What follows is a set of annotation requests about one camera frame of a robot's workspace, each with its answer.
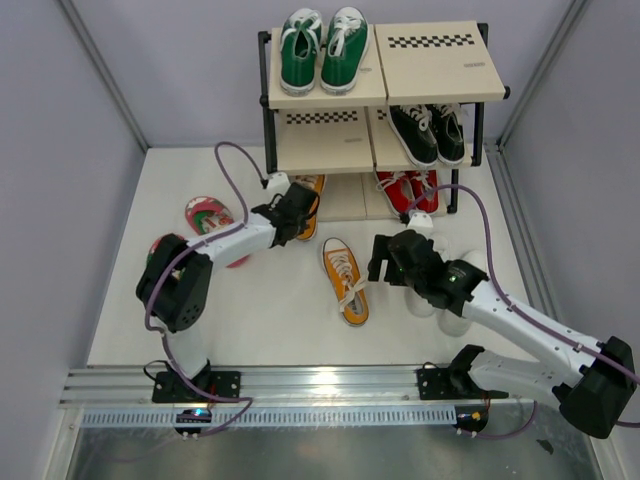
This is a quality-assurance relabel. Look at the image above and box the green canvas sneaker right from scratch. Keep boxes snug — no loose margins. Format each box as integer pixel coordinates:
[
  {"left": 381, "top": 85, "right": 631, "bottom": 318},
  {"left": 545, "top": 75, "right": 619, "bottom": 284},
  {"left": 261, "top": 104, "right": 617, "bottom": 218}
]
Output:
[{"left": 321, "top": 6, "right": 370, "bottom": 96}]

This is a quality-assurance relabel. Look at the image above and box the white leather sneaker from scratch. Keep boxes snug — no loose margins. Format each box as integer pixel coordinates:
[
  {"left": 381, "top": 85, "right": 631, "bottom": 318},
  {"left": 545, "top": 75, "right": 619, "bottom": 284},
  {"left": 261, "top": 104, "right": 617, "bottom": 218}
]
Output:
[
  {"left": 438, "top": 250, "right": 488, "bottom": 337},
  {"left": 404, "top": 233, "right": 450, "bottom": 318}
]

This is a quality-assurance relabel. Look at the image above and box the aluminium mounting rail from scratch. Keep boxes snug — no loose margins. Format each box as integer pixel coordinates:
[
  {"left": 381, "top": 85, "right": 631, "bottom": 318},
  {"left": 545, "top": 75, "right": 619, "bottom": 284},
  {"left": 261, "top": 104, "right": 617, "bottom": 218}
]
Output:
[{"left": 58, "top": 363, "right": 541, "bottom": 407}]

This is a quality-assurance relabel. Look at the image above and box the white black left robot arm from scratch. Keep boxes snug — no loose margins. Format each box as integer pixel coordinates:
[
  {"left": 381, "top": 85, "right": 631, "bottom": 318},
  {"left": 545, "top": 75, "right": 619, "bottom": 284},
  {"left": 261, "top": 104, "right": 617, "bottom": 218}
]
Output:
[{"left": 135, "top": 183, "right": 319, "bottom": 402}]

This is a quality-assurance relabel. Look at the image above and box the black canvas sneaker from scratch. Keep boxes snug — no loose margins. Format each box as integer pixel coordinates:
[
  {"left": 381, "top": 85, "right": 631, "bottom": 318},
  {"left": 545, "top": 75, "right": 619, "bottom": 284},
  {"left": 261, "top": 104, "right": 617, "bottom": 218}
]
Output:
[
  {"left": 428, "top": 103, "right": 465, "bottom": 166},
  {"left": 388, "top": 104, "right": 438, "bottom": 168}
]

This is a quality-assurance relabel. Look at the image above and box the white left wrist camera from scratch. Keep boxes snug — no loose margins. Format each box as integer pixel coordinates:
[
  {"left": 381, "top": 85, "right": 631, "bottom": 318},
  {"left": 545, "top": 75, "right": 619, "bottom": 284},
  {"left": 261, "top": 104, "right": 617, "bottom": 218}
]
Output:
[{"left": 265, "top": 171, "right": 290, "bottom": 196}]

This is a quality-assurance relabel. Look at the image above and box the black canvas sneaker right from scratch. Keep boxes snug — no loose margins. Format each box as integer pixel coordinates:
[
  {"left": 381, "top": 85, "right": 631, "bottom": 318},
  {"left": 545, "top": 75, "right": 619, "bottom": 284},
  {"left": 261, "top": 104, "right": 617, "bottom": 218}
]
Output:
[{"left": 428, "top": 103, "right": 465, "bottom": 166}]

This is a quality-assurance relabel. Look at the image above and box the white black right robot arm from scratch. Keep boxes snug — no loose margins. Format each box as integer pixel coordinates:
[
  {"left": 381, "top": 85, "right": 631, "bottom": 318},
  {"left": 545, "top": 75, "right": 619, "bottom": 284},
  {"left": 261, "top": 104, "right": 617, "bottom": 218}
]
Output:
[{"left": 368, "top": 229, "right": 639, "bottom": 439}]

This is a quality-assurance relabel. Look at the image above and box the green canvas sneaker left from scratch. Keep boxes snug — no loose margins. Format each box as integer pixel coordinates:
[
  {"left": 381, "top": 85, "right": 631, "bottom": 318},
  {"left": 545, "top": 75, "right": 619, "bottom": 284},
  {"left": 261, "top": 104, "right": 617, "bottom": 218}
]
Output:
[{"left": 279, "top": 8, "right": 323, "bottom": 97}]

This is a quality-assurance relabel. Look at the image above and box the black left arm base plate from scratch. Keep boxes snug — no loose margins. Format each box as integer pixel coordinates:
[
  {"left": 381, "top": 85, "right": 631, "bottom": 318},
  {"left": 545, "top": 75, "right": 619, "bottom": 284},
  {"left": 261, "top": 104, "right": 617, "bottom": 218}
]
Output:
[{"left": 151, "top": 369, "right": 242, "bottom": 404}]

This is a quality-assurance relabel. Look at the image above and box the red canvas sneaker right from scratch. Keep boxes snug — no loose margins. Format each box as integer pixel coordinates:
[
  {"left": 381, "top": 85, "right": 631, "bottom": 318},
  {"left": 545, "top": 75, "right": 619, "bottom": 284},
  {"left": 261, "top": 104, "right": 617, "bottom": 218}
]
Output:
[{"left": 408, "top": 170, "right": 439, "bottom": 214}]

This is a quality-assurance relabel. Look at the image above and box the pink green sandal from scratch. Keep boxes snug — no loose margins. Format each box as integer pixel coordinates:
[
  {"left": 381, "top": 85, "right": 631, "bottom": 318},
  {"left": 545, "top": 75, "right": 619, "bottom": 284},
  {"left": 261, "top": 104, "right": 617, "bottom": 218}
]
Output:
[
  {"left": 185, "top": 196, "right": 234, "bottom": 235},
  {"left": 148, "top": 234, "right": 251, "bottom": 284}
]

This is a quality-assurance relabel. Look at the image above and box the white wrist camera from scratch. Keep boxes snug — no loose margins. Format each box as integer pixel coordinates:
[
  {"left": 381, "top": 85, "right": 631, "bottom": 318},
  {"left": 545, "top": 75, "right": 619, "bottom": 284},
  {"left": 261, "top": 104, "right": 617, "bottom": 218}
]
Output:
[
  {"left": 407, "top": 211, "right": 434, "bottom": 235},
  {"left": 265, "top": 171, "right": 290, "bottom": 196}
]

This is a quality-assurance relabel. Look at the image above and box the white leather sneaker left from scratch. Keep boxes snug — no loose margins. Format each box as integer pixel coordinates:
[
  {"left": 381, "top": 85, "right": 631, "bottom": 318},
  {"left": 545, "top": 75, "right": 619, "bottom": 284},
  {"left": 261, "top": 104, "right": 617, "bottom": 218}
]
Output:
[{"left": 404, "top": 233, "right": 450, "bottom": 318}]

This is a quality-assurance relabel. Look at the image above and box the green canvas sneaker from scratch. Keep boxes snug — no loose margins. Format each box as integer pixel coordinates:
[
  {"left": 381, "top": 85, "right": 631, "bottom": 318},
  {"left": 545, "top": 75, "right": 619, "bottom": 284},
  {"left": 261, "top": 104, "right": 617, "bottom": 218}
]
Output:
[
  {"left": 279, "top": 8, "right": 323, "bottom": 97},
  {"left": 321, "top": 6, "right": 370, "bottom": 96}
]

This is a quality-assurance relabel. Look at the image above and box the cream black shoe shelf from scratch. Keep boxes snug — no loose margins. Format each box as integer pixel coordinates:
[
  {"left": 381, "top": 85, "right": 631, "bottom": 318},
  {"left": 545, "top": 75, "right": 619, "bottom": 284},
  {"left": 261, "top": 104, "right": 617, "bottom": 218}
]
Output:
[{"left": 258, "top": 21, "right": 510, "bottom": 221}]

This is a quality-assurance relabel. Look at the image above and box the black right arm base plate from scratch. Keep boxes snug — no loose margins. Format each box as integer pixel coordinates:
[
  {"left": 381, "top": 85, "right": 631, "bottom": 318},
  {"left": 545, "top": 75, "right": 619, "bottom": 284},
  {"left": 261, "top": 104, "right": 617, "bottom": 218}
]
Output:
[{"left": 415, "top": 362, "right": 509, "bottom": 400}]

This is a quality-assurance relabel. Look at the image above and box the red canvas sneaker left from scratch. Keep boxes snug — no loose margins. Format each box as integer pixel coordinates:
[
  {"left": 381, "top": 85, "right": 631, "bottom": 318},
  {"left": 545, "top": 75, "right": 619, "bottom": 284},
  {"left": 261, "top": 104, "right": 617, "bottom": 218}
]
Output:
[{"left": 374, "top": 171, "right": 415, "bottom": 217}]

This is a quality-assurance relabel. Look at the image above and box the red canvas sneaker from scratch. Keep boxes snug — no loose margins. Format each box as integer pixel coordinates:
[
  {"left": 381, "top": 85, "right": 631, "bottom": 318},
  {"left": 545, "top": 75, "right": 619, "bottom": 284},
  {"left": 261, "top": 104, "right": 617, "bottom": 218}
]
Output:
[
  {"left": 408, "top": 170, "right": 439, "bottom": 214},
  {"left": 374, "top": 171, "right": 415, "bottom": 217}
]

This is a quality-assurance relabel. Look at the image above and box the black canvas sneaker left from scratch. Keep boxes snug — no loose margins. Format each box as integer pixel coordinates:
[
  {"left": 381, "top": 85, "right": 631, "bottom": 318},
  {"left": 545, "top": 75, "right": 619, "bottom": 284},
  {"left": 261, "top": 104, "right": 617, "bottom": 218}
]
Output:
[{"left": 388, "top": 104, "right": 438, "bottom": 168}]

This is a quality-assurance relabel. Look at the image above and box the white leather sneaker right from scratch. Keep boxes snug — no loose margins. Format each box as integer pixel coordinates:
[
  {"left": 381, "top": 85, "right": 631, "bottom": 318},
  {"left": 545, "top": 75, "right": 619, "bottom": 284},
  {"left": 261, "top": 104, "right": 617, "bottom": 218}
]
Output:
[{"left": 438, "top": 250, "right": 488, "bottom": 337}]

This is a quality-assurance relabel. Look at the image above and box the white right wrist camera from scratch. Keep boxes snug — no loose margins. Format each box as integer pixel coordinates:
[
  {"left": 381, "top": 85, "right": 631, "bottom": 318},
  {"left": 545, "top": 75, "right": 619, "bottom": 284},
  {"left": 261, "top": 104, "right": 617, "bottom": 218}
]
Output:
[{"left": 407, "top": 211, "right": 434, "bottom": 235}]

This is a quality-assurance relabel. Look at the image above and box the orange canvas sneaker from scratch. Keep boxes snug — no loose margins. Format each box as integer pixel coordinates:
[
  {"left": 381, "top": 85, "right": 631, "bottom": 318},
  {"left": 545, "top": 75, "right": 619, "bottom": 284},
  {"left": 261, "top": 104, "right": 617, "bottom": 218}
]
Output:
[
  {"left": 293, "top": 175, "right": 326, "bottom": 241},
  {"left": 322, "top": 237, "right": 369, "bottom": 327}
]

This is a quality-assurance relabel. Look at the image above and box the slotted grey cable duct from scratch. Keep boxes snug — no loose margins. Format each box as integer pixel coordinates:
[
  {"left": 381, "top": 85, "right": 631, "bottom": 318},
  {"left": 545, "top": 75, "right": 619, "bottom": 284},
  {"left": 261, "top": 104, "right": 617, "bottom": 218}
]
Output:
[{"left": 80, "top": 405, "right": 458, "bottom": 428}]

